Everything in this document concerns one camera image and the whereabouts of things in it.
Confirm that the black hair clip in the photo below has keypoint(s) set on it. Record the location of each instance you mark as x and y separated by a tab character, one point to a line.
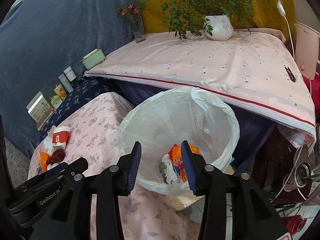
290	74

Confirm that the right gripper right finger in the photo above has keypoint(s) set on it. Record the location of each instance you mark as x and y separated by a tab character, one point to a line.
234	206

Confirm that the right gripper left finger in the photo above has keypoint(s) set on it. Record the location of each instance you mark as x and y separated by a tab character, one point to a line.
69	215

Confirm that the glass vase pink flowers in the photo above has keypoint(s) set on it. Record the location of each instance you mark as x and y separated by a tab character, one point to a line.
132	14

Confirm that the pink white appliance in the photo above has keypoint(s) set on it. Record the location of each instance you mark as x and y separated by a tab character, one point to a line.
307	50

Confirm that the white book box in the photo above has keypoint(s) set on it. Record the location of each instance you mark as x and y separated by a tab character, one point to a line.
40	110

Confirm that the orange plastic bag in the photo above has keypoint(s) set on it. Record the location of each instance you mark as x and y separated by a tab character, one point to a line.
175	156

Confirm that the mint green tissue box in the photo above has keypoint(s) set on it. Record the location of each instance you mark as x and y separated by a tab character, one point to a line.
93	58

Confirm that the navy leaf print cloth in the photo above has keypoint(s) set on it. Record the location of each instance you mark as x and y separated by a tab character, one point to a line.
86	91

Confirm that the tall white bottle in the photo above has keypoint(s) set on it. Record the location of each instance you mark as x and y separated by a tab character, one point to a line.
66	84

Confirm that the blue grey backdrop cloth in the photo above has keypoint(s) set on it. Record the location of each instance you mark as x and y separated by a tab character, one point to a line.
39	40

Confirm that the white mesh cloth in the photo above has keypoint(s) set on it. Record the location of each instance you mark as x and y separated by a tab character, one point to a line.
50	166

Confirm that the green plant white pot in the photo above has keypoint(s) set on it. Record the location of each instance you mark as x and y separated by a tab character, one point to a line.
182	16

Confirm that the red white paper cup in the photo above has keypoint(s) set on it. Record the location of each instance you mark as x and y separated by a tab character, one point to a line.
60	137

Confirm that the white glove red cuff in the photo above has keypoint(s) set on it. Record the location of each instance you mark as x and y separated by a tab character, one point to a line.
48	141

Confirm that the green white small packet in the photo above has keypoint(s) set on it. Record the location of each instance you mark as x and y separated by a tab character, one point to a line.
55	101

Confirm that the dark red scrunchie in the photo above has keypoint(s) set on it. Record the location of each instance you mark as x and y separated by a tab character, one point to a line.
57	157

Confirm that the pink rabbit print tablecloth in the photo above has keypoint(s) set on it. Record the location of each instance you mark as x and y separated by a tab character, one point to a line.
94	135

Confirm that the white lined trash bin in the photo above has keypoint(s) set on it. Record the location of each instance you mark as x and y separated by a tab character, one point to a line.
171	117

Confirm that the pink cloth on shelf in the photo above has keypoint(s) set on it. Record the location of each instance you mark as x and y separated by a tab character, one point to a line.
246	70

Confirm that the short white jar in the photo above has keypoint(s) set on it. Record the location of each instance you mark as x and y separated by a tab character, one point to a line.
70	74

